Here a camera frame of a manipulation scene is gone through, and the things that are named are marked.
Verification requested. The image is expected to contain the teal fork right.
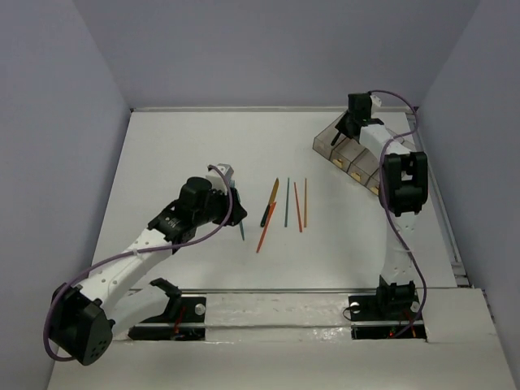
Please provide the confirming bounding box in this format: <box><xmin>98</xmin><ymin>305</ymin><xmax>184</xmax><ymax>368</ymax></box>
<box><xmin>231</xmin><ymin>184</ymin><xmax>246</xmax><ymax>241</ymax></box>

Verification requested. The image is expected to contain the orange-red chopstick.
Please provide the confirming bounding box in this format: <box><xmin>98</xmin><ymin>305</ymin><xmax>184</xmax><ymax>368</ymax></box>
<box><xmin>293</xmin><ymin>181</ymin><xmax>303</xmax><ymax>233</ymax></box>

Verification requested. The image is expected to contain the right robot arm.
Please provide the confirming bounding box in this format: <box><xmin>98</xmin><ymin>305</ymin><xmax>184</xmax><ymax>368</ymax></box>
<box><xmin>336</xmin><ymin>91</ymin><xmax>428</xmax><ymax>322</ymax></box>

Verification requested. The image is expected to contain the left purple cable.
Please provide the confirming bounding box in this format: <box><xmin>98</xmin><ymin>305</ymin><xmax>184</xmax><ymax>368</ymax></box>
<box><xmin>42</xmin><ymin>164</ymin><xmax>236</xmax><ymax>362</ymax></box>

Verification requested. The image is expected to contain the clear compartment organizer box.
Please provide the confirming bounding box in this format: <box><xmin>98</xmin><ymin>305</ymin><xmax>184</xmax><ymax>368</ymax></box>
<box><xmin>313</xmin><ymin>111</ymin><xmax>411</xmax><ymax>196</ymax></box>

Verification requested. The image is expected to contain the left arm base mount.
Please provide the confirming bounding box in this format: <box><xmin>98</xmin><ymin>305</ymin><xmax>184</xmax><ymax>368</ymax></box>
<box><xmin>128</xmin><ymin>295</ymin><xmax>206</xmax><ymax>341</ymax></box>

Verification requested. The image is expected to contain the orange plastic knife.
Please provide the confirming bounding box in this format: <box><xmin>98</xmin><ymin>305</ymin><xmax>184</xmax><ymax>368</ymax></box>
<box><xmin>256</xmin><ymin>201</ymin><xmax>277</xmax><ymax>254</ymax></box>

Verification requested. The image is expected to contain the teal chopstick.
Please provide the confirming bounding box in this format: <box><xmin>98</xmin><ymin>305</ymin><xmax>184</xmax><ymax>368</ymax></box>
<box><xmin>284</xmin><ymin>177</ymin><xmax>290</xmax><ymax>228</ymax></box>

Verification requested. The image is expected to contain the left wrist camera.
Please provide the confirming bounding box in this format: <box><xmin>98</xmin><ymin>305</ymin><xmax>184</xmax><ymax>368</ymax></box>
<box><xmin>206</xmin><ymin>163</ymin><xmax>234</xmax><ymax>193</ymax></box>

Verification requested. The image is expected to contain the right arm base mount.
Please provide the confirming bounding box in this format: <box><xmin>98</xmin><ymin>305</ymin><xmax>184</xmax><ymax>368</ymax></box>
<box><xmin>342</xmin><ymin>294</ymin><xmax>427</xmax><ymax>340</ymax></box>

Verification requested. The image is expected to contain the yellow-orange chopstick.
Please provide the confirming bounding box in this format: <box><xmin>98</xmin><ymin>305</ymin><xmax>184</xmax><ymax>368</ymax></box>
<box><xmin>303</xmin><ymin>178</ymin><xmax>308</xmax><ymax>228</ymax></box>

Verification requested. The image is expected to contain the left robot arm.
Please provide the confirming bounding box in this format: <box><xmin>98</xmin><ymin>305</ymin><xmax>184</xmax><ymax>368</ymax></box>
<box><xmin>42</xmin><ymin>164</ymin><xmax>247</xmax><ymax>366</ymax></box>

